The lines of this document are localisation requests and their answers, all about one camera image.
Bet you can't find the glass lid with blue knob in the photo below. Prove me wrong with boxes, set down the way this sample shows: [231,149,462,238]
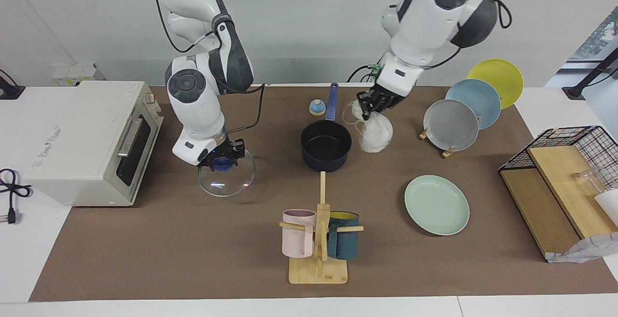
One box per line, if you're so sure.
[198,149,255,197]

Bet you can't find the grey plate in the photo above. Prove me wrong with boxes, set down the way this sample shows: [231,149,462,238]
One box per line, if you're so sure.
[424,99,479,152]

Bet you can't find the wooden plate rack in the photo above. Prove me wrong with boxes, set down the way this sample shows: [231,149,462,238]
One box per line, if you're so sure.
[419,114,483,158]

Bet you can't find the light blue plate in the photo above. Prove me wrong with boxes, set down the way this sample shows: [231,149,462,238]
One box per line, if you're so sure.
[445,79,502,130]

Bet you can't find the light green plate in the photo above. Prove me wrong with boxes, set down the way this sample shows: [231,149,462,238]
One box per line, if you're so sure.
[404,174,470,235]

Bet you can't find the yellow plate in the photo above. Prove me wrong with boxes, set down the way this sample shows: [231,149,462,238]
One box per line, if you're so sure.
[467,59,524,110]

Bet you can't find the dark blue saucepan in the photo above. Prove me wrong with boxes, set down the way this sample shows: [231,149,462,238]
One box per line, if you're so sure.
[300,83,352,172]

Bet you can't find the pink mug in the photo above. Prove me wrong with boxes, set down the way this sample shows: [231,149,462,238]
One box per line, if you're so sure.
[282,209,317,258]

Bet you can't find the brown table mat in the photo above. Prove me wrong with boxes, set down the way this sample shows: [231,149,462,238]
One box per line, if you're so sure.
[29,85,618,302]

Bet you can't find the white toaster oven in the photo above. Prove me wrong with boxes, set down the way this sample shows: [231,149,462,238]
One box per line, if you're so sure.
[22,82,164,207]

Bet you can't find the dark teal mug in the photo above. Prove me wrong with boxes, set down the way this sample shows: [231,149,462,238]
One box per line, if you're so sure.
[327,211,360,260]

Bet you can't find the wooden mug stand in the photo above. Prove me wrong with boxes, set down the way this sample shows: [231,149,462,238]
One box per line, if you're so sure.
[279,171,364,285]

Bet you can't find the dark wooden board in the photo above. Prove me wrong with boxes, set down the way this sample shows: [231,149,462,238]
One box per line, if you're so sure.
[500,168,580,257]

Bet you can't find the light wooden board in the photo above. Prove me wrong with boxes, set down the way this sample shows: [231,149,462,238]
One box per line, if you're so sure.
[527,146,618,239]

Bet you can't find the black stand with foot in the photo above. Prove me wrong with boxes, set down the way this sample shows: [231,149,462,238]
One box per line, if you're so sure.
[562,47,618,99]

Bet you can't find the black table clamp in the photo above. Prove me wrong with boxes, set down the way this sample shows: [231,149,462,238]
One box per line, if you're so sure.
[0,69,26,99]

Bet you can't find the clear glass cup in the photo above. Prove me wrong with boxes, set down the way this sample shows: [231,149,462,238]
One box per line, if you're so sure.
[572,168,610,197]

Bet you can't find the window with green foliage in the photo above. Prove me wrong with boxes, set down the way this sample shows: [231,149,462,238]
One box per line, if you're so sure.
[570,6,618,62]

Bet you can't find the white cup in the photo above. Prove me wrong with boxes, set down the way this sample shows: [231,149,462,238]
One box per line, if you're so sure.
[594,189,618,226]

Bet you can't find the grey patterned cloth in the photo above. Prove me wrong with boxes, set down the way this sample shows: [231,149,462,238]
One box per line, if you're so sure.
[546,233,618,263]

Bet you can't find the black base cable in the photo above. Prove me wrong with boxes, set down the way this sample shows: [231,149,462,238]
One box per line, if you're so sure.
[347,64,382,83]

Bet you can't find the white wall socket box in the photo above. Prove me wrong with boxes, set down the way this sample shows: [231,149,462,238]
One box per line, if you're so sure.
[52,63,104,86]

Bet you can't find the black power cord with plug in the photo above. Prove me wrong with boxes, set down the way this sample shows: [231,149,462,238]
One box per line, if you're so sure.
[0,168,32,225]

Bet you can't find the black wire basket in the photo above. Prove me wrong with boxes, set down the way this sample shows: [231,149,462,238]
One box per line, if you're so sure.
[498,125,618,192]

